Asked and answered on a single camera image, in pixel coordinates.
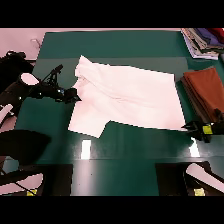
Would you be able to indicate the heap of clothes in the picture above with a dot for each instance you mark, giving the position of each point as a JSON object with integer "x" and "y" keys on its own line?
{"x": 200, "y": 48}

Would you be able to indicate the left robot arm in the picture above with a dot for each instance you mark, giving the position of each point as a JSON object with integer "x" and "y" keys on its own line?
{"x": 20, "y": 91}

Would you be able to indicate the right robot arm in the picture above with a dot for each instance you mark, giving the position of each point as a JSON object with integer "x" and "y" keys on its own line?
{"x": 203, "y": 176}

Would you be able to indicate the white T-shirt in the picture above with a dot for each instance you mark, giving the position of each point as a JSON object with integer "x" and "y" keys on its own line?
{"x": 133, "y": 96}

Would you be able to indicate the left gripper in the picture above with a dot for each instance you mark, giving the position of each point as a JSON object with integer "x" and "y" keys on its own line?
{"x": 70, "y": 95}

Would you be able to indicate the red garment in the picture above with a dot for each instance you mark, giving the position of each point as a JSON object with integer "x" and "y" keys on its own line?
{"x": 218, "y": 32}

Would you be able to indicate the purple garment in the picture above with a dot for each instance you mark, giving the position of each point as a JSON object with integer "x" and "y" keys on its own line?
{"x": 208, "y": 36}

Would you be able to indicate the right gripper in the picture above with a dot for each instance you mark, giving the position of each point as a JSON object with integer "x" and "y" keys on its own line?
{"x": 200, "y": 129}

